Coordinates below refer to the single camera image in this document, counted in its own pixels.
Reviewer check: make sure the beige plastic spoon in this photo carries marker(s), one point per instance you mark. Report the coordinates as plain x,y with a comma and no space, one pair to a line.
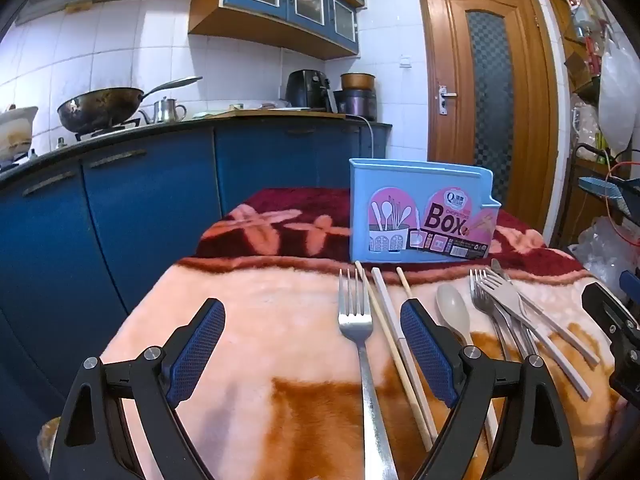
452,310

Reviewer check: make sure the wooden door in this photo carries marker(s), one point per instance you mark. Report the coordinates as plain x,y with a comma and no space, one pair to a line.
450,160

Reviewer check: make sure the blue wall cabinet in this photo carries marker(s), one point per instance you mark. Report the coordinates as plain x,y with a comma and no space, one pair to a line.
280,5

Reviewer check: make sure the clear plastic bags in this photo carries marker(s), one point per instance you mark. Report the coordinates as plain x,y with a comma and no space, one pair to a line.
600,250

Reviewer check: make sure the white cooking pot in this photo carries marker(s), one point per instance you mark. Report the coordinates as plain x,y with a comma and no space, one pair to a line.
15,127

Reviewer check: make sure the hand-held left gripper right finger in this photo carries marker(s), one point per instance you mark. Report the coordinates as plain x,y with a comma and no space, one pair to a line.
427,355

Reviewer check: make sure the steel kettle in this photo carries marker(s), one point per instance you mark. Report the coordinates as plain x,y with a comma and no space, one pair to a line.
165,111

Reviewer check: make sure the white wall switch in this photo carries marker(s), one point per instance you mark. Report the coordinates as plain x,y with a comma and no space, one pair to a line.
406,61

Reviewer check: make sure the pale chopstick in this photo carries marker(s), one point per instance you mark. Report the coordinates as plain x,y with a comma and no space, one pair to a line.
385,300

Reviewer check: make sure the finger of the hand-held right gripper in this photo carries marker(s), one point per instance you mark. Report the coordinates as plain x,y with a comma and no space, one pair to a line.
607,310

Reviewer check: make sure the gas stove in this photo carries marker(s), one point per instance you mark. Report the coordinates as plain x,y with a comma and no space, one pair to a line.
107,129

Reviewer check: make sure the wooden chopstick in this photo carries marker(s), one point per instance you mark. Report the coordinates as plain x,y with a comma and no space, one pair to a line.
395,360
404,282

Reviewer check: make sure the cluttered wooden shelf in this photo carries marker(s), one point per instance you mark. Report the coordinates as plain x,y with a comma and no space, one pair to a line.
582,60

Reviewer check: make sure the large steel fork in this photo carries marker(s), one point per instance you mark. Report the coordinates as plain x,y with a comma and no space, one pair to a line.
367,360

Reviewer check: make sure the black air fryer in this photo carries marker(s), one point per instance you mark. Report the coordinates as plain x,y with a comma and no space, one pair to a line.
305,91

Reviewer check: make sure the white plastic bag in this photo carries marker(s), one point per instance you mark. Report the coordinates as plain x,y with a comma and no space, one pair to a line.
617,90

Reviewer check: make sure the blue plastic rack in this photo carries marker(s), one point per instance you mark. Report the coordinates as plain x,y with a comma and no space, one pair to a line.
602,187

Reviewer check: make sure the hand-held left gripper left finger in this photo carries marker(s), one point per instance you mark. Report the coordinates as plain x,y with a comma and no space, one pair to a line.
197,355

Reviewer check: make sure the brown pot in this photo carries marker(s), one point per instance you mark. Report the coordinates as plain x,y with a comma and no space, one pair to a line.
357,81

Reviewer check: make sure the small steel fork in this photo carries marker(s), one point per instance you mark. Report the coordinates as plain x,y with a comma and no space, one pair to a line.
502,322
479,294

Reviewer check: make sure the black wok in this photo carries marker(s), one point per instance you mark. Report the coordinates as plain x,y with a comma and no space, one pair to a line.
97,107

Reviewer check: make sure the dark rice cooker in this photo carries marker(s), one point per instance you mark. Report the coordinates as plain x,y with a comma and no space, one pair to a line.
360,102

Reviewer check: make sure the pink and maroon floral blanket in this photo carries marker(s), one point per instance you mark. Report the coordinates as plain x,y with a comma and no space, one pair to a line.
250,335

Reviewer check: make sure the light blue utensil box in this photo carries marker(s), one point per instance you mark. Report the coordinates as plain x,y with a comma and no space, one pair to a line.
400,185

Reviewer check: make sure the blue base cabinet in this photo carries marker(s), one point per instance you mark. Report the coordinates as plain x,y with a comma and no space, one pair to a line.
150,200

